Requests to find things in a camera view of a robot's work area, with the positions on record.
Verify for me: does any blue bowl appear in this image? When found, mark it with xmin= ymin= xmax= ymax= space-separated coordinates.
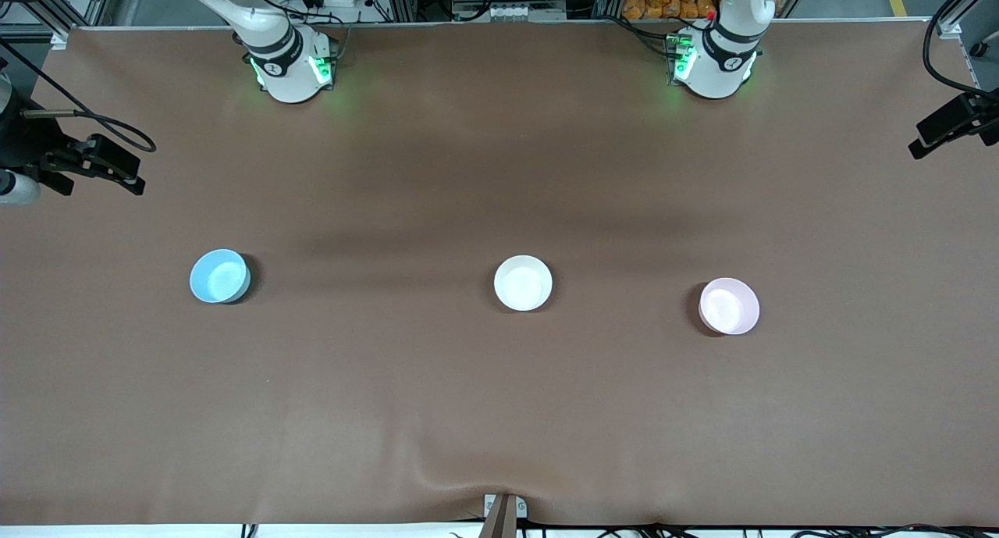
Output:
xmin=190 ymin=248 xmax=252 ymax=305

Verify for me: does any pink bowl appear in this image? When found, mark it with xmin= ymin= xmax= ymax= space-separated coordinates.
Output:
xmin=698 ymin=277 xmax=760 ymax=336

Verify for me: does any white bowl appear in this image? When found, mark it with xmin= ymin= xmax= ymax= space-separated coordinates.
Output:
xmin=493 ymin=255 xmax=553 ymax=312

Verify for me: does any white power strip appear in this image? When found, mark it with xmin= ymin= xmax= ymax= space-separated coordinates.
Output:
xmin=453 ymin=2 xmax=567 ymax=22

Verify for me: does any brown table mat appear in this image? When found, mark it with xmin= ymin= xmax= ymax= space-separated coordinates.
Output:
xmin=0 ymin=20 xmax=999 ymax=528

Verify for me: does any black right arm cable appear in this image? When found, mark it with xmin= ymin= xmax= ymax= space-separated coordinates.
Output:
xmin=0 ymin=38 xmax=157 ymax=154

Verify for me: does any aluminium frame profile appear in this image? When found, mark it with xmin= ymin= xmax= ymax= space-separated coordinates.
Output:
xmin=20 ymin=0 xmax=118 ymax=48
xmin=933 ymin=0 xmax=999 ymax=39

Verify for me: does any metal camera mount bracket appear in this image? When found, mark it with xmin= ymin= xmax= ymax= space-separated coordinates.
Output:
xmin=482 ymin=493 xmax=528 ymax=538

